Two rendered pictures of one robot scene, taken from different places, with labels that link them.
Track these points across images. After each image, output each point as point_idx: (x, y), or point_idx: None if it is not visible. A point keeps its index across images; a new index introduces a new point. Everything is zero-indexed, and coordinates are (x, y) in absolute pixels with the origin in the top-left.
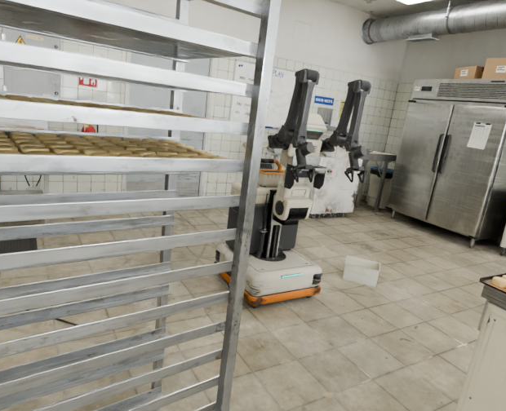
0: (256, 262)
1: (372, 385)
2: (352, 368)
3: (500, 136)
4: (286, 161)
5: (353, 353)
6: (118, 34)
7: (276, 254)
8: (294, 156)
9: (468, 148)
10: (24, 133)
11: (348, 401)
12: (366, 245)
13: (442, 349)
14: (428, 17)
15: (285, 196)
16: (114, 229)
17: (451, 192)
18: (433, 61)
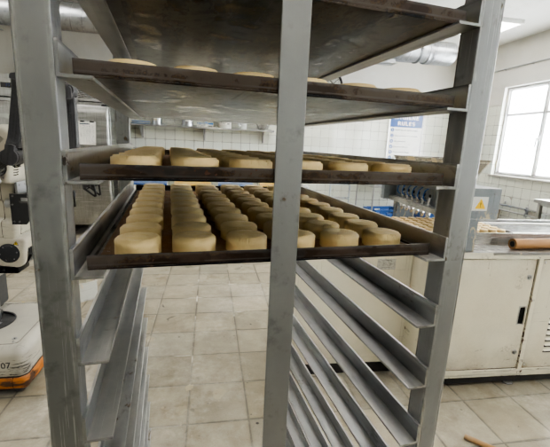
0: None
1: (198, 357)
2: (174, 359)
3: (106, 132)
4: None
5: (159, 350)
6: (276, 67)
7: (0, 317)
8: (17, 183)
9: (81, 145)
10: (150, 215)
11: (203, 379)
12: (32, 268)
13: (193, 308)
14: None
15: (15, 236)
16: (141, 324)
17: (77, 190)
18: None
